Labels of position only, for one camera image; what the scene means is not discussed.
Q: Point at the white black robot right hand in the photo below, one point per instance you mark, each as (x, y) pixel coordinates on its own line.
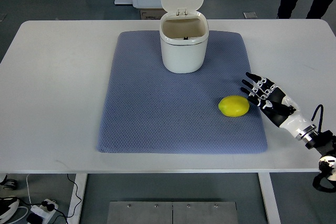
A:
(278, 107)

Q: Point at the yellow lemon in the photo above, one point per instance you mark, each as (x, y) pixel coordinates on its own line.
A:
(234, 106)

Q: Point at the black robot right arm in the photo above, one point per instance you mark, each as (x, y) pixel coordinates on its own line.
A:
(324, 143)

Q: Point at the white trash bin open lid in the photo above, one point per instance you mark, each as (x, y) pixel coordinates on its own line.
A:
(184, 34)

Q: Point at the white right table leg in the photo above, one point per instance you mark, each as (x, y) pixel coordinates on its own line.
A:
(269, 199)

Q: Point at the white table leg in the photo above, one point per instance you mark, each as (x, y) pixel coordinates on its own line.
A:
(269, 199)
(76, 203)

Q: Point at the grey floor outlet plate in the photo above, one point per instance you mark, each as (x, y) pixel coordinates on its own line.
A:
(250, 15)

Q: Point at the blue textured mat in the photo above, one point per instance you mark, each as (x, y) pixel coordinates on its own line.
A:
(149, 109)

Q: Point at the cardboard box behind table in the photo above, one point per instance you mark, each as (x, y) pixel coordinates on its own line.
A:
(151, 13)

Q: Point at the white left table leg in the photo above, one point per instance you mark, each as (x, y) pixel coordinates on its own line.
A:
(76, 203)

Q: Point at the white power strip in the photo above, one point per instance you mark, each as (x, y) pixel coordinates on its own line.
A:
(45, 210)

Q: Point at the white black shoe left edge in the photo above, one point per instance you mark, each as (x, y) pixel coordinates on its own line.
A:
(8, 183)

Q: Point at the black white sneaker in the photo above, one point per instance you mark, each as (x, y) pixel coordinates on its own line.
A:
(9, 206)

